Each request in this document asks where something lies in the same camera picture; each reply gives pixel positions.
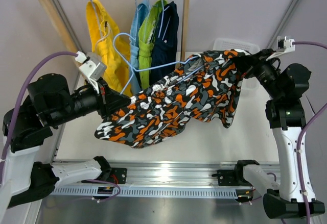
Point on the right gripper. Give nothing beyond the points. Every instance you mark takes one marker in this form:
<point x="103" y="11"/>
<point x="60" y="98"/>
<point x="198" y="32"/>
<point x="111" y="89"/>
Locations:
<point x="251" y="63"/>

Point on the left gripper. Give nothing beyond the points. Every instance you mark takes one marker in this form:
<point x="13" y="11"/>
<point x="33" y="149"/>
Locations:
<point x="109" y="99"/>

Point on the blue hanger of camouflage shorts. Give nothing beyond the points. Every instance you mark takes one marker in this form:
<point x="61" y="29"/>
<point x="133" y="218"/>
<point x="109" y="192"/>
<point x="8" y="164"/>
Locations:
<point x="134" y="70"/>

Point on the orange camouflage shorts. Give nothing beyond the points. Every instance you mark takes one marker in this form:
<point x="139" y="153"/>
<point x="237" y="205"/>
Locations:
<point x="207" y="87"/>

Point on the yellow shorts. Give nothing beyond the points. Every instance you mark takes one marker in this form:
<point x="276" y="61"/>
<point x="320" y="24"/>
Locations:
<point x="116" y="74"/>

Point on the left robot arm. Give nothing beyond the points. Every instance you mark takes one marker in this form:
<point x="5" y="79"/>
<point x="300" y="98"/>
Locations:
<point x="48" y="105"/>

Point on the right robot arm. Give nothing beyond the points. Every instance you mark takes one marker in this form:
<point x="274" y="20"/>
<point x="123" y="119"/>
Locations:
<point x="293" y="196"/>

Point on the lime green shorts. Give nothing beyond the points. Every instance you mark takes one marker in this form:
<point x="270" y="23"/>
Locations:
<point x="145" y="50"/>

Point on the navy blue shorts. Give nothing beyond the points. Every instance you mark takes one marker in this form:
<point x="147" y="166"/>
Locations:
<point x="165" y="43"/>

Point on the blue hanger of light-blue shorts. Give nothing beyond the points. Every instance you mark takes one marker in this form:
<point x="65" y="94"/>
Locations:
<point x="135" y="23"/>

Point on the light blue shorts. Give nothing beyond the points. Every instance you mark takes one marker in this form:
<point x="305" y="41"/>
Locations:
<point x="134" y="49"/>

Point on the white plastic basket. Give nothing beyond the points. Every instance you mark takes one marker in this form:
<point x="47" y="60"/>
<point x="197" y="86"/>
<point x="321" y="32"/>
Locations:
<point x="249" y="86"/>

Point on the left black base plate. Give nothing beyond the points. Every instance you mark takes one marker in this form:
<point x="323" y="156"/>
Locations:
<point x="117" y="176"/>

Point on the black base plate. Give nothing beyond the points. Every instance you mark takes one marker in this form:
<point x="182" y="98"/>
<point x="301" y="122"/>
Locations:
<point x="228" y="177"/>
<point x="117" y="176"/>

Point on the aluminium mounting rail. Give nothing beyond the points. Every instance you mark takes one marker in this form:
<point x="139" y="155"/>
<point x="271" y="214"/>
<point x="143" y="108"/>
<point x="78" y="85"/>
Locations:
<point x="171" y="174"/>

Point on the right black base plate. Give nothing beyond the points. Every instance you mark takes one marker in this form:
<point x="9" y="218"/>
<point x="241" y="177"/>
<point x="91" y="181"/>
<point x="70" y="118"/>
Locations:
<point x="228" y="177"/>

